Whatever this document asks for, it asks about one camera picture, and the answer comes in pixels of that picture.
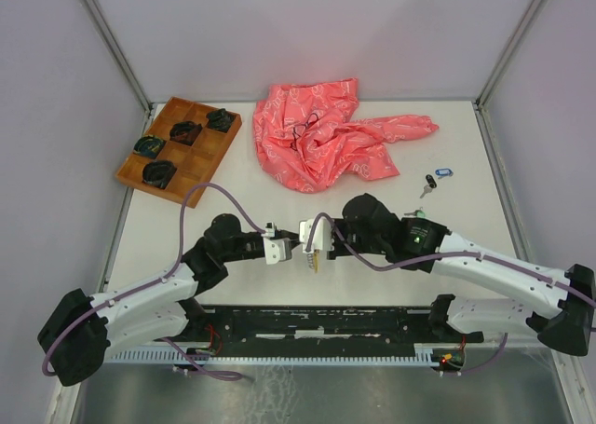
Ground pink patterned cloth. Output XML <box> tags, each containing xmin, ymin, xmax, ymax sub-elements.
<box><xmin>252</xmin><ymin>78</ymin><xmax>439</xmax><ymax>194</ymax></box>

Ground aluminium frame post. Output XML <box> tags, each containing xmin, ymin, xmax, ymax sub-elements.
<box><xmin>475</xmin><ymin>0</ymin><xmax>549</xmax><ymax>110</ymax></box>
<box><xmin>80</xmin><ymin>0</ymin><xmax>153</xmax><ymax>112</ymax></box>

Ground key with green tag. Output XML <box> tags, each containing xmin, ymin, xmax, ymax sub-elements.
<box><xmin>404</xmin><ymin>208</ymin><xmax>427</xmax><ymax>218</ymax></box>

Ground dark rolled item bottom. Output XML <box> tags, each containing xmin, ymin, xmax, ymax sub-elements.
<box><xmin>142</xmin><ymin>160</ymin><xmax>177</xmax><ymax>190</ymax></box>

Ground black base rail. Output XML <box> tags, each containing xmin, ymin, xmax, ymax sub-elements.
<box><xmin>170</xmin><ymin>305</ymin><xmax>484</xmax><ymax>355</ymax></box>

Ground large keyring with yellow handle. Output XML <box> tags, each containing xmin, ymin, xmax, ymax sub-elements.
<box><xmin>305</xmin><ymin>250</ymin><xmax>320</xmax><ymax>273</ymax></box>

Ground wooden compartment tray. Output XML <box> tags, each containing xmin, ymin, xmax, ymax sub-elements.
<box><xmin>115</xmin><ymin>97</ymin><xmax>242</xmax><ymax>208</ymax></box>

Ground dark rolled item middle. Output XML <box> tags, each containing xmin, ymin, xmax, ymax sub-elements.
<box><xmin>169</xmin><ymin>120</ymin><xmax>203</xmax><ymax>146</ymax></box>

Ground left aluminium frame post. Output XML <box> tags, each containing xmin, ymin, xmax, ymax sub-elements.
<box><xmin>80</xmin><ymin>0</ymin><xmax>153</xmax><ymax>112</ymax></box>

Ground dark green rolled item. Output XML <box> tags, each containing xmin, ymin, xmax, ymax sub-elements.
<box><xmin>133</xmin><ymin>135</ymin><xmax>166</xmax><ymax>159</ymax></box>

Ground key with black head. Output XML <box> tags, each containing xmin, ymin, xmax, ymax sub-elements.
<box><xmin>420</xmin><ymin>174</ymin><xmax>437</xmax><ymax>198</ymax></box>

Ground blue key tag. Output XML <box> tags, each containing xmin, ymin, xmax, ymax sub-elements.
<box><xmin>435</xmin><ymin>168</ymin><xmax>454</xmax><ymax>179</ymax></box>

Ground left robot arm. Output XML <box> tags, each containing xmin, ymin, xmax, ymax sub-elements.
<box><xmin>37</xmin><ymin>213</ymin><xmax>300</xmax><ymax>387</ymax></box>

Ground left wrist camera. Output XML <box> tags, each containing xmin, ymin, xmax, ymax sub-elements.
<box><xmin>262</xmin><ymin>222</ymin><xmax>292</xmax><ymax>265</ymax></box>

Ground dark rolled item top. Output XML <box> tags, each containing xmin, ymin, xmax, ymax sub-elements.
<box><xmin>206</xmin><ymin>108</ymin><xmax>236</xmax><ymax>133</ymax></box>

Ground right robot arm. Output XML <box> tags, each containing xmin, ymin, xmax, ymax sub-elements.
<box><xmin>329</xmin><ymin>194</ymin><xmax>595</xmax><ymax>357</ymax></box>

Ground eyeglasses on cloth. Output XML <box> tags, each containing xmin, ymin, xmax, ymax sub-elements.
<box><xmin>290</xmin><ymin>112</ymin><xmax>320</xmax><ymax>152</ymax></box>

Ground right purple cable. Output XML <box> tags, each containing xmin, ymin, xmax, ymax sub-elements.
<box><xmin>305</xmin><ymin>212</ymin><xmax>596</xmax><ymax>376</ymax></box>

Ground right aluminium frame post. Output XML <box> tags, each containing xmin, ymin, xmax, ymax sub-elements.
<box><xmin>475</xmin><ymin>0</ymin><xmax>549</xmax><ymax>110</ymax></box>

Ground white cable duct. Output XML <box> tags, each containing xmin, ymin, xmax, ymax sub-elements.
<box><xmin>106</xmin><ymin>339</ymin><xmax>459</xmax><ymax>368</ymax></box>

